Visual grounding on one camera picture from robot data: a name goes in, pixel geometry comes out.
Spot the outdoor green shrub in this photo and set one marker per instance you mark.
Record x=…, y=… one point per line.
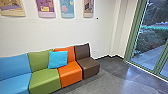
x=150, y=41

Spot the green sofa seat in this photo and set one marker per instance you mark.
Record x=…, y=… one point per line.
x=43, y=81

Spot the wall poster light blue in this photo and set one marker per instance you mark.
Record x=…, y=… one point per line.
x=67, y=8

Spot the brown sofa seat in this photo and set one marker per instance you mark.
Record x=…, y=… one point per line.
x=87, y=65

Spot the wall poster tan narrow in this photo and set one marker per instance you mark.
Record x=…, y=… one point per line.
x=88, y=8

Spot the light blue cushion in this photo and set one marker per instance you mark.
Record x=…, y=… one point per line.
x=57, y=60

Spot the orange sofa seat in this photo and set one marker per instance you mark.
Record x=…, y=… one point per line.
x=70, y=73

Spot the small dark wall sensor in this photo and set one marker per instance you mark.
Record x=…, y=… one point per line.
x=97, y=18

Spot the blue sofa seat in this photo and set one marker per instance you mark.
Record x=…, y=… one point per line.
x=13, y=81

